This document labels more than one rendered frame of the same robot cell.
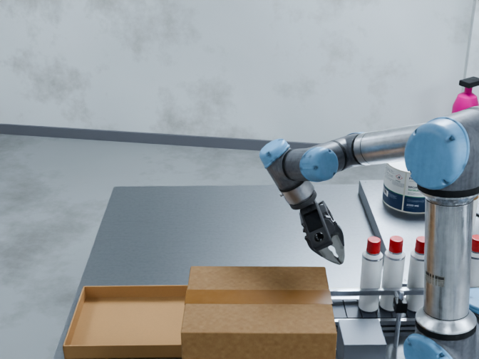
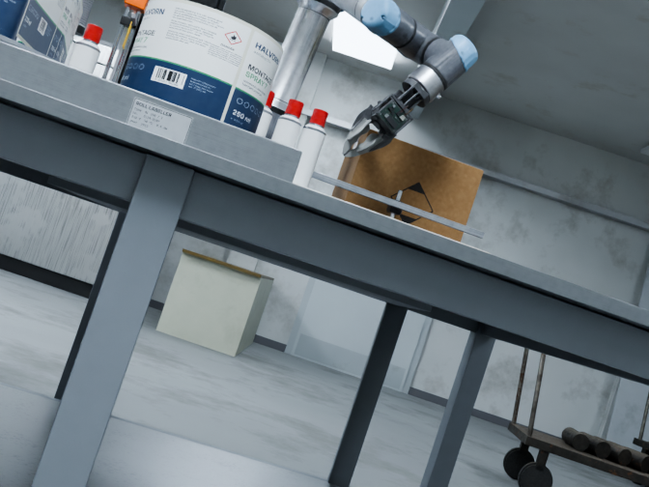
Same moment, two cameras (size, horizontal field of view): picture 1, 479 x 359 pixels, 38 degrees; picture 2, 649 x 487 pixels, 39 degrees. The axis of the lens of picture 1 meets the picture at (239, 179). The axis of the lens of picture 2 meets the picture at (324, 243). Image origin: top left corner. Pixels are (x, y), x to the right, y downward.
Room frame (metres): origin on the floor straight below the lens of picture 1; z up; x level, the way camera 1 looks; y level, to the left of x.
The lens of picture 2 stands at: (3.41, -0.56, 0.72)
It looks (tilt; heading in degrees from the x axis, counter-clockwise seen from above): 3 degrees up; 170
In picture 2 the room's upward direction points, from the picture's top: 19 degrees clockwise
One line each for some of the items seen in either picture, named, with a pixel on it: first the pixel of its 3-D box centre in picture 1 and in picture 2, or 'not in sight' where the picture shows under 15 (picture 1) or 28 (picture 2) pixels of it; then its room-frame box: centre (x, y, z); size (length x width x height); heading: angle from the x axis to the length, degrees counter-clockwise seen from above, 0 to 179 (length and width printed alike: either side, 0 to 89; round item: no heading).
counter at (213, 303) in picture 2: not in sight; (221, 300); (-4.87, 0.14, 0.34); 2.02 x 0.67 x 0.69; 169
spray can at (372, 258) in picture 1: (371, 274); (305, 156); (1.50, -0.33, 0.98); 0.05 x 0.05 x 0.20
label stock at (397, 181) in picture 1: (414, 180); (200, 76); (2.11, -0.59, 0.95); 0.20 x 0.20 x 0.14
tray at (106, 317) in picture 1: (132, 319); not in sight; (1.49, 0.28, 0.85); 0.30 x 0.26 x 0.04; 90
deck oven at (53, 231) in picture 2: not in sight; (86, 170); (-5.53, -1.43, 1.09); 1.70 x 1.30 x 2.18; 79
